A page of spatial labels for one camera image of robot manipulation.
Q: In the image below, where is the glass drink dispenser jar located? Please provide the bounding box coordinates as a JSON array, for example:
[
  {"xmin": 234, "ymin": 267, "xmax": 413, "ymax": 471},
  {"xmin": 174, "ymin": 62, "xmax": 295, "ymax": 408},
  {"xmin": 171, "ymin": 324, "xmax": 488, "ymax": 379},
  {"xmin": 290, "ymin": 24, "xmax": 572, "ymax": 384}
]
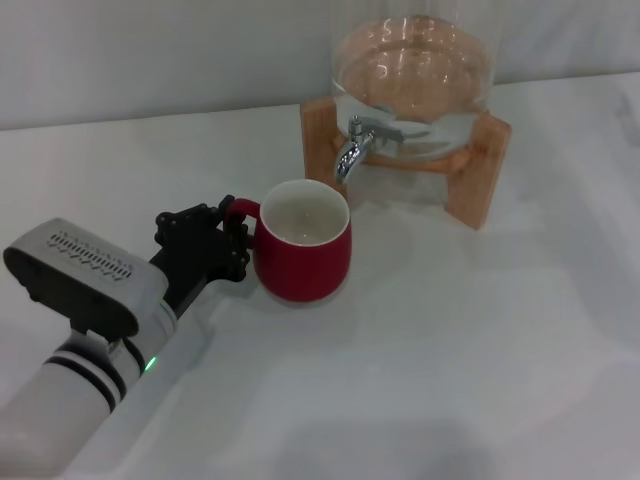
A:
[{"xmin": 329, "ymin": 0, "xmax": 497, "ymax": 164}]

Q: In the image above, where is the wooden dispenser stand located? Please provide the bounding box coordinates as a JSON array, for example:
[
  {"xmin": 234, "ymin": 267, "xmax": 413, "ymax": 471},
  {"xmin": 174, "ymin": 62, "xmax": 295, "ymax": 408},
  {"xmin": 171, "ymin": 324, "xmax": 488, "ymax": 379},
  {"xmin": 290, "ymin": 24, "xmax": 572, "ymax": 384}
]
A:
[{"xmin": 300, "ymin": 96, "xmax": 513, "ymax": 231}]

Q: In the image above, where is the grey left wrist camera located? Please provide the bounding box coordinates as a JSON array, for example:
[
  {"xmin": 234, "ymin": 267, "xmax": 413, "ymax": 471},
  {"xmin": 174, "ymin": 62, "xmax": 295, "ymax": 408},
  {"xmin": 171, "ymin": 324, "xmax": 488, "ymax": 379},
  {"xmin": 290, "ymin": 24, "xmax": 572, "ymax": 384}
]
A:
[{"xmin": 2, "ymin": 217, "xmax": 169, "ymax": 337}]

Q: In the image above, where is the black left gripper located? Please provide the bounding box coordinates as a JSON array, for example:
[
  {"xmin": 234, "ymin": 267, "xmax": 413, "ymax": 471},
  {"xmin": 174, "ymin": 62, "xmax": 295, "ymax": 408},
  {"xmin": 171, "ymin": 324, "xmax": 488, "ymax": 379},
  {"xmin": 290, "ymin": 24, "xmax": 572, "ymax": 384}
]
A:
[{"xmin": 149, "ymin": 195, "xmax": 253, "ymax": 312}]

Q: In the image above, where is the red ceramic cup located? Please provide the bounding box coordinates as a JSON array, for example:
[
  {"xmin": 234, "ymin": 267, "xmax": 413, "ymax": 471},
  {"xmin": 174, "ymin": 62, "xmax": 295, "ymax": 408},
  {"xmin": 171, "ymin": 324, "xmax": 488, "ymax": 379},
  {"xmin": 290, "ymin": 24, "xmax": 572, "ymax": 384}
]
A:
[{"xmin": 223, "ymin": 180, "xmax": 353, "ymax": 307}]

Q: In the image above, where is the chrome dispenser faucet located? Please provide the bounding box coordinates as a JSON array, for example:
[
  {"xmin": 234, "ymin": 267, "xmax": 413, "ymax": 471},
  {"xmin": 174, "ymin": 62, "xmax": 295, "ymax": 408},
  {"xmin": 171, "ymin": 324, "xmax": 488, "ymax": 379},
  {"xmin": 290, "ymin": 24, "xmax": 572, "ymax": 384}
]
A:
[{"xmin": 333, "ymin": 115, "xmax": 404, "ymax": 184}]

